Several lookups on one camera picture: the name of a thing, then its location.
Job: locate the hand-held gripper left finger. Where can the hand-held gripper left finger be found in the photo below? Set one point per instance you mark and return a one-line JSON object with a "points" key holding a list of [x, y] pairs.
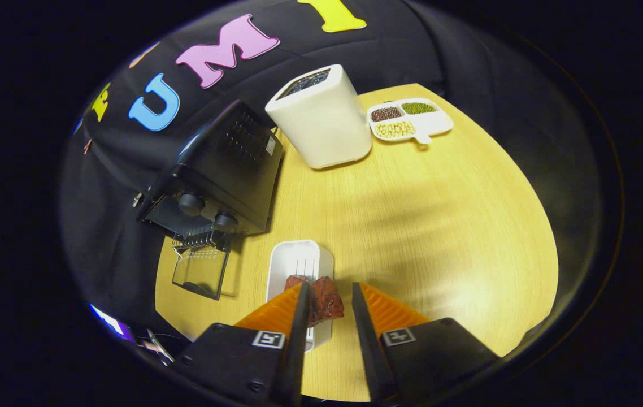
{"points": [[299, 339]]}

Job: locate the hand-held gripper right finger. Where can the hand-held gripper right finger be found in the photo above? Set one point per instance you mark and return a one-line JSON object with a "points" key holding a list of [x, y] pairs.
{"points": [[369, 350]]}

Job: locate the brown meat slice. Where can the brown meat slice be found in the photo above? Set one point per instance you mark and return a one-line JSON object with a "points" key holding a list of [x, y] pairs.
{"points": [[327, 302]]}

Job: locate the black toaster oven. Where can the black toaster oven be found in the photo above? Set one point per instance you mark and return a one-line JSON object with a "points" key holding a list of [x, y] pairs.
{"points": [[231, 164]]}

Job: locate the white bread toaster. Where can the white bread toaster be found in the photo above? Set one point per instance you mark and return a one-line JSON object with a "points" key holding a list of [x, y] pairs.
{"points": [[321, 124]]}

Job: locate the white rectangular plate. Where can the white rectangular plate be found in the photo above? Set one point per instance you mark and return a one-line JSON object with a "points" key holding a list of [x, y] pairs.
{"points": [[299, 257]]}

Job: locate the white divided bean dish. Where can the white divided bean dish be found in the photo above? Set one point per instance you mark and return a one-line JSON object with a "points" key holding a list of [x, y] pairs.
{"points": [[434, 121]]}

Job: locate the small metal clip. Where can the small metal clip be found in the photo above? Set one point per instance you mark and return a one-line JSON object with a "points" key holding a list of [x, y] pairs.
{"points": [[87, 147]]}

